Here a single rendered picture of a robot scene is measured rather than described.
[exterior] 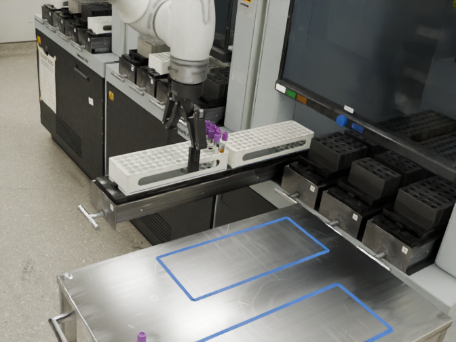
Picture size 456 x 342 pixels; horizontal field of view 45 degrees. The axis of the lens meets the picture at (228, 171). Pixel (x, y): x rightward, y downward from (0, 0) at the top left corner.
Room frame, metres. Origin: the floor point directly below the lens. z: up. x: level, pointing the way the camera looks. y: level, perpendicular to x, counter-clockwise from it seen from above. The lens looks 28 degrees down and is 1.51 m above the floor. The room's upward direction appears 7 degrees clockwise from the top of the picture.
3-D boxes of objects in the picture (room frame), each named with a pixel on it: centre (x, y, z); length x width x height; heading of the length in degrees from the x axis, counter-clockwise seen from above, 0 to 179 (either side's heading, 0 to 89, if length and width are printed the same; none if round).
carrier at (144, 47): (2.16, 0.38, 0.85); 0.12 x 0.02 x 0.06; 40
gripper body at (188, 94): (1.26, 0.12, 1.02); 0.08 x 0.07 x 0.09; 40
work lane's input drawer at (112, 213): (1.33, 0.04, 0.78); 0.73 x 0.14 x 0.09; 130
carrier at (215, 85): (1.81, 0.09, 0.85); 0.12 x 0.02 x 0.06; 40
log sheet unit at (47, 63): (2.78, 1.03, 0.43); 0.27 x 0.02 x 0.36; 40
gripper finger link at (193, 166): (1.22, 0.09, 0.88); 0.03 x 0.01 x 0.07; 130
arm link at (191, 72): (1.26, 0.12, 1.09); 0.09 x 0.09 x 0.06
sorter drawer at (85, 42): (2.62, 0.46, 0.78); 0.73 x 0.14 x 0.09; 130
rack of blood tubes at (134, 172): (1.24, 0.15, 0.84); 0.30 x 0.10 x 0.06; 130
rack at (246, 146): (1.44, -0.09, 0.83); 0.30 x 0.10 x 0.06; 130
